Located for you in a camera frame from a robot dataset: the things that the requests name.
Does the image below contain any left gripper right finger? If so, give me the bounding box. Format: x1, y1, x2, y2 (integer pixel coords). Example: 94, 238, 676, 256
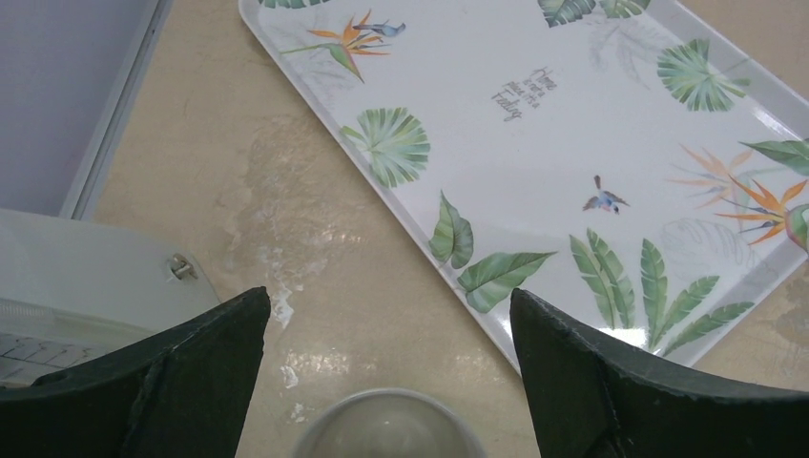
509, 289, 808, 457

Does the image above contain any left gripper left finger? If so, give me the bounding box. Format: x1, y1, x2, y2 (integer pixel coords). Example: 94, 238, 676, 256
1, 287, 271, 457

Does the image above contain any light green mug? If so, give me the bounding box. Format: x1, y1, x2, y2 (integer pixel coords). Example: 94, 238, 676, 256
291, 387, 487, 457

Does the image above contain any leaf pattern serving tray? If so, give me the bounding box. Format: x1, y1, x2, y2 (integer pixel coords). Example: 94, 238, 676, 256
239, 1, 808, 365

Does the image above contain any white clamp bracket left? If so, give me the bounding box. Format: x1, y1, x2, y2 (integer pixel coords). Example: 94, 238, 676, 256
1, 210, 220, 388

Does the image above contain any aluminium frame rail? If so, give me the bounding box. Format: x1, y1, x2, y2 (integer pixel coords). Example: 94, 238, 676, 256
58, 0, 173, 220

